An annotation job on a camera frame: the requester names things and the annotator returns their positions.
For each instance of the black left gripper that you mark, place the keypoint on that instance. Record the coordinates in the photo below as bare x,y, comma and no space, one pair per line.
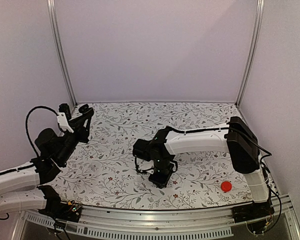
79,122

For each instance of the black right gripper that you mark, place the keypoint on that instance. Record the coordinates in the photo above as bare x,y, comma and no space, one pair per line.
162,182

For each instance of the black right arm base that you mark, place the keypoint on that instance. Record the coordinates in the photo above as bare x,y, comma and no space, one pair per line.
252,211

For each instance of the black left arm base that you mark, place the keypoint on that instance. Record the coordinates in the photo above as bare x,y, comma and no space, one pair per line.
55,208

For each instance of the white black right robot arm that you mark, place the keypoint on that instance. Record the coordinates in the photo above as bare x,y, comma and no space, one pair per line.
233,137

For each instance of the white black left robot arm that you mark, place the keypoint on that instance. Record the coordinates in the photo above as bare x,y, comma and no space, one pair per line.
26,187

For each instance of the floral patterned table mat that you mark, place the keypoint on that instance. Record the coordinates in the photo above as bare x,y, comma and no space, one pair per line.
104,172

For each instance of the red round bottle cap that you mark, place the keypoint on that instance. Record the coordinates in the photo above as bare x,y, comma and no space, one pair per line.
226,186

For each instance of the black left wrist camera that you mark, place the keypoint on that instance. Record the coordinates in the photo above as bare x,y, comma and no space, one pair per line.
65,109

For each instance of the white left camera bracket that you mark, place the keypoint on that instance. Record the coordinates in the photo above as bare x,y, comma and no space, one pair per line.
63,123

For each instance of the aluminium front rail frame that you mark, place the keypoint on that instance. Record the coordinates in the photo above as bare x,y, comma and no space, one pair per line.
213,223

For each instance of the aluminium back left post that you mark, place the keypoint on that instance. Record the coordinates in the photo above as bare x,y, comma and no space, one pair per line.
52,12

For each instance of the aluminium post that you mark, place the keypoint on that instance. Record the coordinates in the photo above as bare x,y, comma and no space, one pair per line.
260,4
52,12

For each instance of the aluminium back right post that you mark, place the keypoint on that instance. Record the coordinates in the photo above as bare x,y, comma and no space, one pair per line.
260,4

